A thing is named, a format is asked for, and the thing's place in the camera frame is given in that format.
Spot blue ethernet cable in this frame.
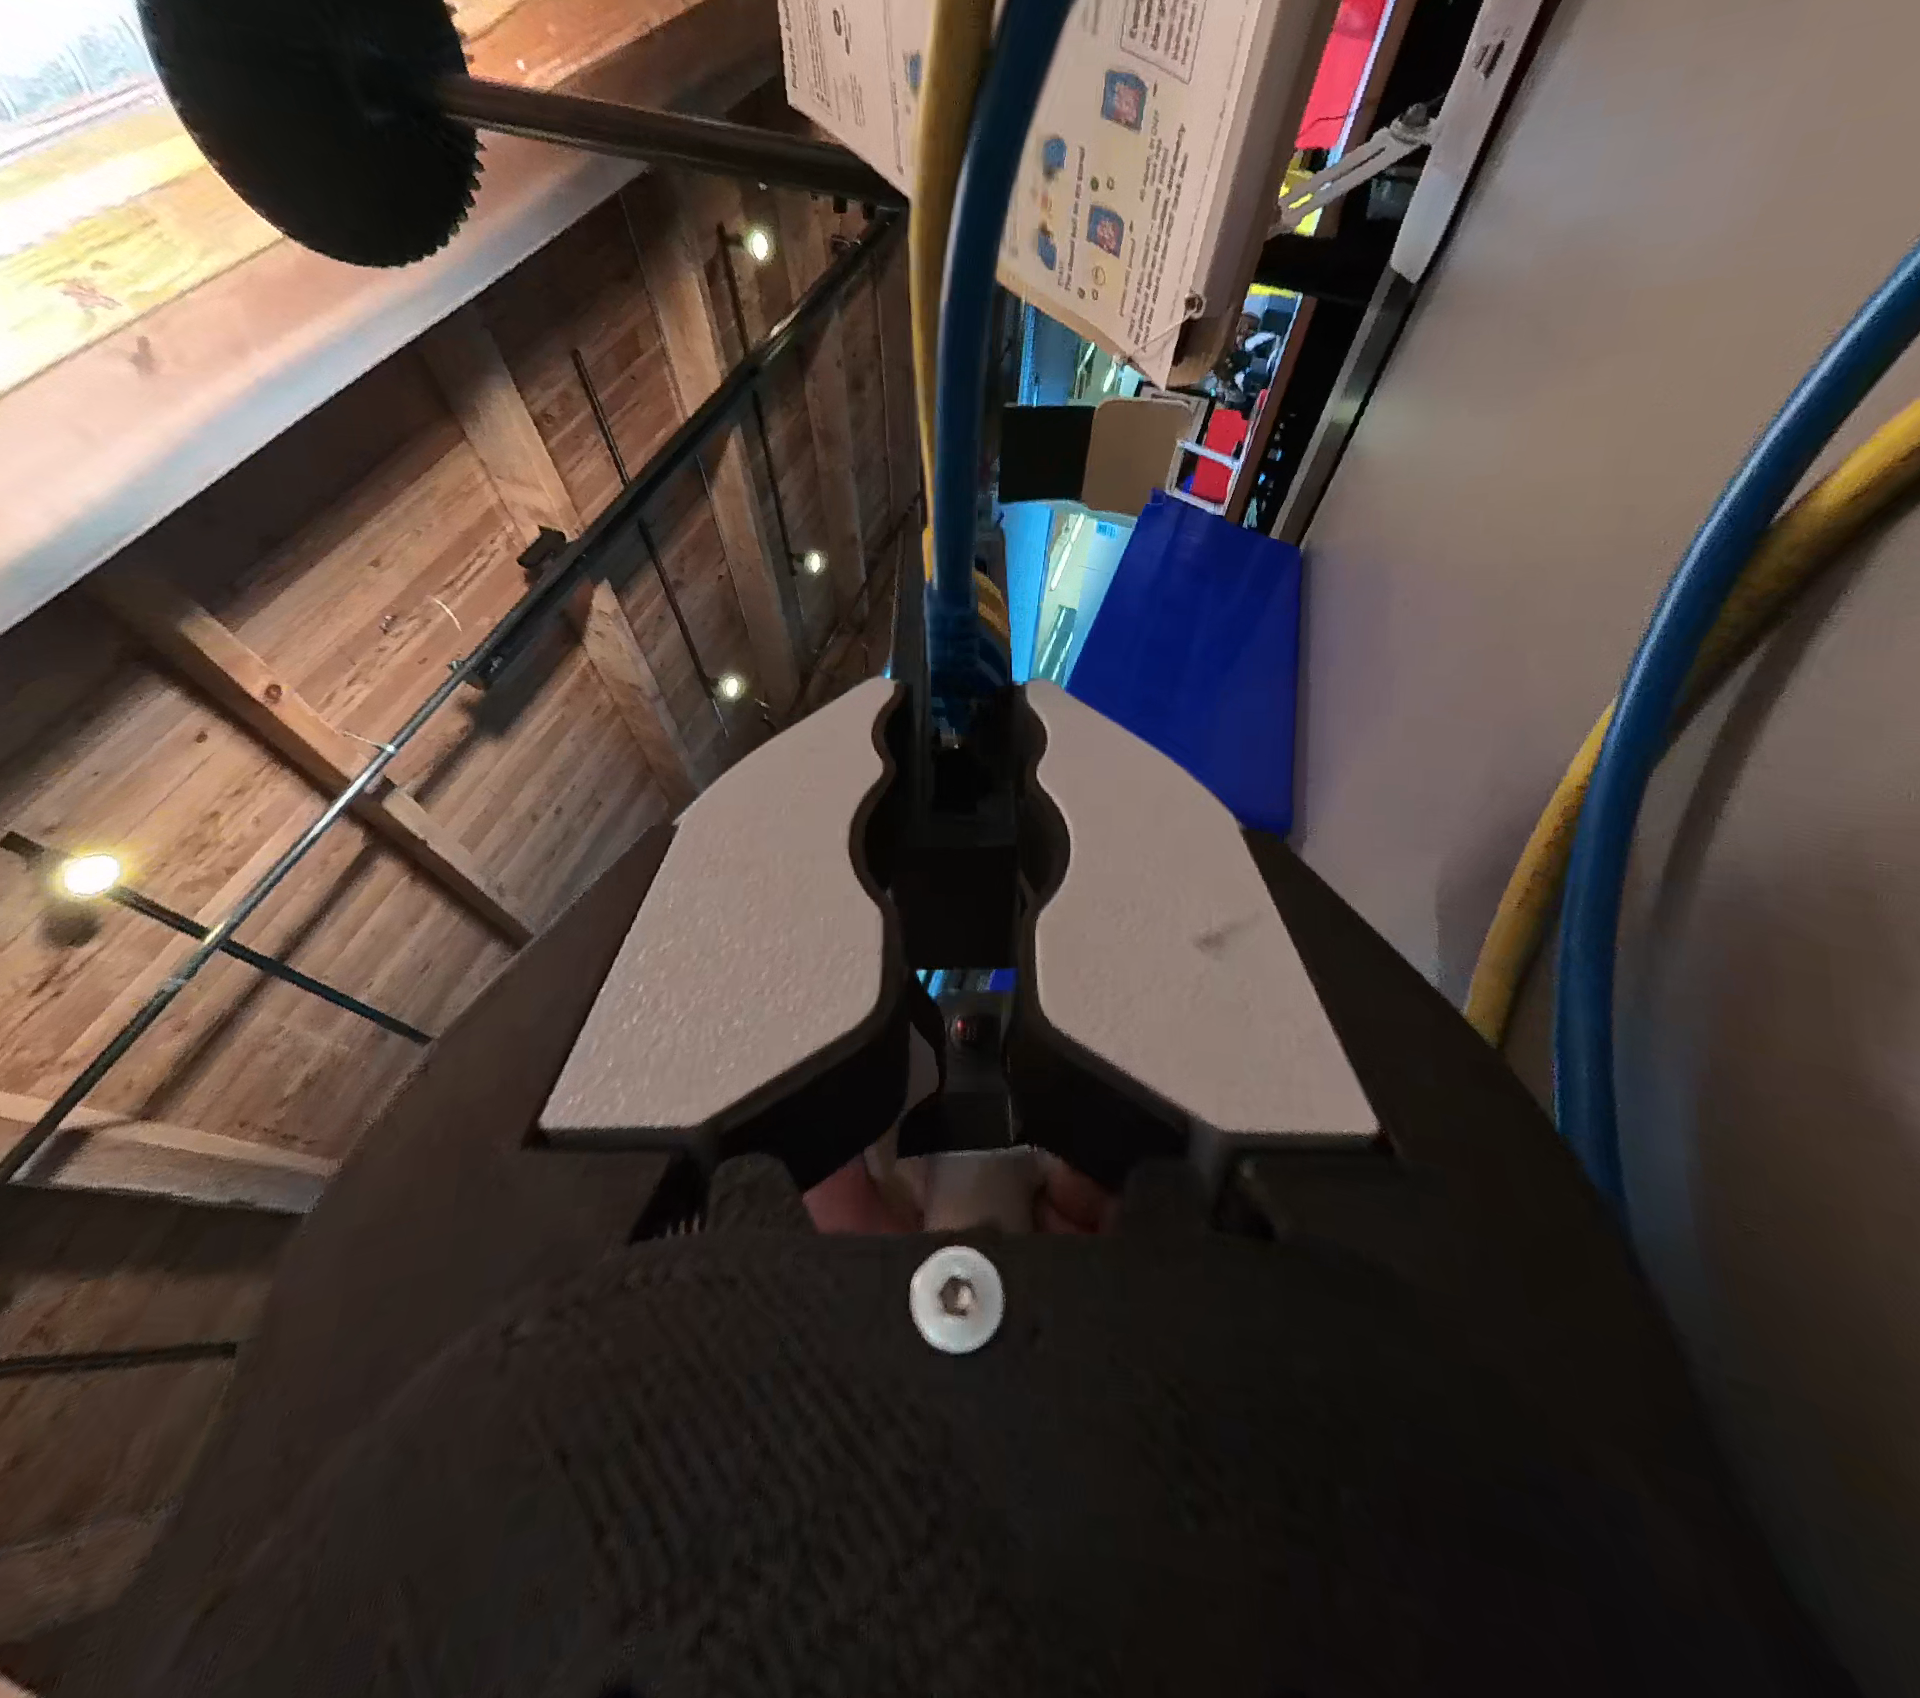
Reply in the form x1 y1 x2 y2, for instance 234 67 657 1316
919 0 1920 1219

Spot black board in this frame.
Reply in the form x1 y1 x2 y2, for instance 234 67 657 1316
996 403 1101 504

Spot ceiling track spotlights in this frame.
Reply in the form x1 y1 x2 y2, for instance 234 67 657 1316
60 224 830 902

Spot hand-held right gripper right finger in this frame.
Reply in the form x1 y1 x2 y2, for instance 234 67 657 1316
1004 677 1387 1151

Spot black pole with round disc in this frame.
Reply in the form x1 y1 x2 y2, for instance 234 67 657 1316
133 0 911 271

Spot white rack with red box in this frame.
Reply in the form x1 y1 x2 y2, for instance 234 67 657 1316
1170 403 1254 517

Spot printed instruction board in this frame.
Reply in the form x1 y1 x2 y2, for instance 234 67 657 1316
742 0 1404 391

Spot black network switch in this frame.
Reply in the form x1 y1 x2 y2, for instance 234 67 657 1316
889 583 1038 971

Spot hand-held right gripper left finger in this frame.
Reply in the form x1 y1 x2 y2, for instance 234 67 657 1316
533 674 921 1151

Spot yellow ethernet cable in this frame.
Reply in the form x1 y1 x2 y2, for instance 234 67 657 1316
907 0 1920 1056

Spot cardboard sheet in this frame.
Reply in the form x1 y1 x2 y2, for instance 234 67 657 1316
1086 395 1198 515

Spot red equipment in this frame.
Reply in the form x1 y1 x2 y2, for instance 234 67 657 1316
1292 0 1411 156

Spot person's left hand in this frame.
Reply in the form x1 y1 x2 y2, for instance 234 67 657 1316
806 1151 1121 1238

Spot blue plastic bin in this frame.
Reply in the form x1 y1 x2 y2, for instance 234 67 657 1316
1063 489 1304 837

